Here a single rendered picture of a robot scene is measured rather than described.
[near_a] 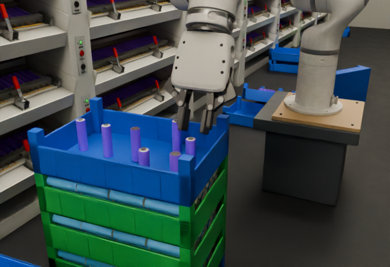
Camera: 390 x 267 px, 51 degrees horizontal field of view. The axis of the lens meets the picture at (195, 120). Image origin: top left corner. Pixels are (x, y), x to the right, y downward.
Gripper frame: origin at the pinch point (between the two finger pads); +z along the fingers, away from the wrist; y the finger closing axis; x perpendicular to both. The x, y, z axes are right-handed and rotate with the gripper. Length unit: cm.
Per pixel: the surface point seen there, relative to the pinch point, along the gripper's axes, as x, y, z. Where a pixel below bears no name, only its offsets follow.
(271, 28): -234, 35, -84
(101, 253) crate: 0.9, 13.3, 26.1
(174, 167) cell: 6.6, -0.3, 7.9
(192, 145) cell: 0.9, -0.6, 4.3
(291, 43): -303, 29, -91
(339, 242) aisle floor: -59, -28, 27
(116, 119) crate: -9.4, 20.9, 1.9
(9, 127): -21, 60, 8
